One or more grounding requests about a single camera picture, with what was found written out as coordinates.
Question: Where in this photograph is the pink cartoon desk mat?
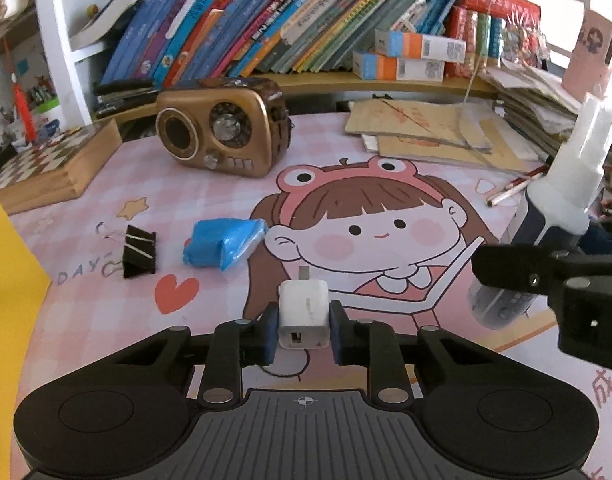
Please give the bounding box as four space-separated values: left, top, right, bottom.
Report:
6 110 612 480

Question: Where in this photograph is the white USB charger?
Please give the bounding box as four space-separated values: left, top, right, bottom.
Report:
277 266 331 351

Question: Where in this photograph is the pink cartoon box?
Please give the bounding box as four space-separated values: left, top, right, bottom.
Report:
561 7 612 106

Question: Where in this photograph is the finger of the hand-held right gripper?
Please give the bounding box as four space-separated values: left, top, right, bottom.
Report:
471 242 570 307

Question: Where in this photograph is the white shelf post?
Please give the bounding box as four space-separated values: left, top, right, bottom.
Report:
33 0 116 123

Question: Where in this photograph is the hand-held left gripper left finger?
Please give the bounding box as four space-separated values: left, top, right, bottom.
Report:
103 302 281 408

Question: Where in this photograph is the orange blue white carton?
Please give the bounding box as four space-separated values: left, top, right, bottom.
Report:
352 51 447 82
375 29 468 65

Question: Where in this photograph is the brown envelope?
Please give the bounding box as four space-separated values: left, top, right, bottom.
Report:
346 97 492 153
376 135 544 173

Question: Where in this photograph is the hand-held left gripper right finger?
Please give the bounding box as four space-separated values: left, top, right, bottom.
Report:
330 300 492 406

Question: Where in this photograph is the row of leaning colourful books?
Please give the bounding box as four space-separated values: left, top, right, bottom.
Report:
100 0 462 88

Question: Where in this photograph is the red pencil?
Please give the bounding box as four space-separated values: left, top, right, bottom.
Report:
503 165 549 191

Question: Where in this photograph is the wooden bookshelf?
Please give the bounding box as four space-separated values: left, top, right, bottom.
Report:
60 0 612 111

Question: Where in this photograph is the red tassel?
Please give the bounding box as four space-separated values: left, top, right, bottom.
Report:
3 35 39 143

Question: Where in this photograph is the black binder clip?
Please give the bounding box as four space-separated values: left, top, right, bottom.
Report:
96 222 159 279

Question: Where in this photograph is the white capped spray bottle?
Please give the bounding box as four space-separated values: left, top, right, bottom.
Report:
467 92 612 331

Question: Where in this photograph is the yellow cardboard box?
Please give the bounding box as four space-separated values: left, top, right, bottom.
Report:
0 177 51 480

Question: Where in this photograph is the gold retro radio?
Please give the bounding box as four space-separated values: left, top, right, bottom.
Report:
155 77 291 178

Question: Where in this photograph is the white cable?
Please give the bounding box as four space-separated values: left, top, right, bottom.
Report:
463 0 502 106

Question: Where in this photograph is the blue plastic packet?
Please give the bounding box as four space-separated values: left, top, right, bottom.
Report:
182 217 269 272

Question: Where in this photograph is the wooden checkered chess box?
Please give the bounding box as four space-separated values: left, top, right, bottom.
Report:
0 119 124 216

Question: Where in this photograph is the white pen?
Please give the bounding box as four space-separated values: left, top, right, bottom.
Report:
487 180 532 207

